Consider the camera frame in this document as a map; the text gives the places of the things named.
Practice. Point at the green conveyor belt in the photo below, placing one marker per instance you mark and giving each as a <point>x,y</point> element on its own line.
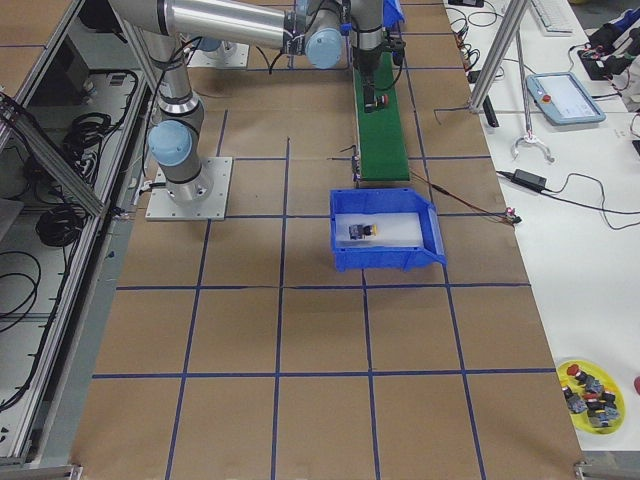
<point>380,154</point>

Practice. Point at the spare buttons pile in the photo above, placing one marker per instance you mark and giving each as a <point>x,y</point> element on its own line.
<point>590,397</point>

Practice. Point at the blue bin left side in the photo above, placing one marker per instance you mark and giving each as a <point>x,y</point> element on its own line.
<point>393,14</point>

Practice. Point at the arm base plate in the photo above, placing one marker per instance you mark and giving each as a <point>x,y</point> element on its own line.
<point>203,198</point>
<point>230,55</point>

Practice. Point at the aluminium frame post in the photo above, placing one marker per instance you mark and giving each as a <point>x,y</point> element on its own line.
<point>504,36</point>

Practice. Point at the yellow push button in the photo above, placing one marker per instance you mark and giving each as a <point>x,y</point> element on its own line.
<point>361,231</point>

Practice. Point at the black power adapter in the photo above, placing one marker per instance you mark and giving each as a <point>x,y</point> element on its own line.
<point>529,180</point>

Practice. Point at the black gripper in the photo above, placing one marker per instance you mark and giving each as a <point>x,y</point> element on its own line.
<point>366,62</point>

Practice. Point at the white foam pad right bin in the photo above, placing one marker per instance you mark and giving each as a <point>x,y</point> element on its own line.
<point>393,230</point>

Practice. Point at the reacher grabber tool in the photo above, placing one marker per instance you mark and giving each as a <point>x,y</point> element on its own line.
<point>529,138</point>

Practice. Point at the yellow plate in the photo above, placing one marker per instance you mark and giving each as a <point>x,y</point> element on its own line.
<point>592,395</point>

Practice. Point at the blue bin right side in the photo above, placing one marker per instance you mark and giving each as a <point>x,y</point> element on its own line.
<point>387,200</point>

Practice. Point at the teach pendant tablet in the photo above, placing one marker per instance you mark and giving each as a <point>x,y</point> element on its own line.
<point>563,99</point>

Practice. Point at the blue bin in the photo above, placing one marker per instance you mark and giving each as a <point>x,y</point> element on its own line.
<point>387,200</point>
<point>393,14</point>

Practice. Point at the black flat bar tool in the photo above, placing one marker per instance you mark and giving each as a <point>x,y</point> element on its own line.
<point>490,113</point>

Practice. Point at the white keyboard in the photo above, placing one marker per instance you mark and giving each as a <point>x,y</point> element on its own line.
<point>551,18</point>

